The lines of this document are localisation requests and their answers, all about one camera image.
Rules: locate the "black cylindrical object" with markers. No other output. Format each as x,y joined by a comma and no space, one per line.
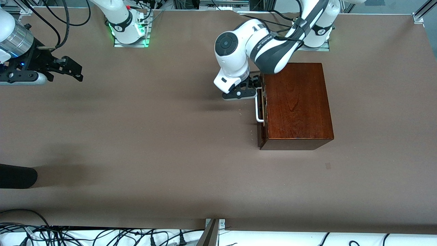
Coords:
17,176

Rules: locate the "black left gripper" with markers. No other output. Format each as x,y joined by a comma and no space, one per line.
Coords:
253,81

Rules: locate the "brown table cover sheet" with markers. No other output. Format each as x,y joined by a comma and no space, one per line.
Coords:
136,136

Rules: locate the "dark brown wooden cabinet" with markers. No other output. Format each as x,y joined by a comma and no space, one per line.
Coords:
297,102

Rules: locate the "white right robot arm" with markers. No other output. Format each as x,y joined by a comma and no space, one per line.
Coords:
119,15

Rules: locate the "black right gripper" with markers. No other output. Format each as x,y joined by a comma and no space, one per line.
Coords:
38,59

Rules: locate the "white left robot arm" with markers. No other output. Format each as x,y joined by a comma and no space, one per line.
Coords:
235,65

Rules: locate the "grey metal bar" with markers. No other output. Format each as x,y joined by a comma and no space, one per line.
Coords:
209,235

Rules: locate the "small aluminium corner bracket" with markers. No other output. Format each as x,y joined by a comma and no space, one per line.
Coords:
26,10
418,18

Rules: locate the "aluminium frame profile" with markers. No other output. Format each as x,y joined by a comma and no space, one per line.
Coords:
428,7

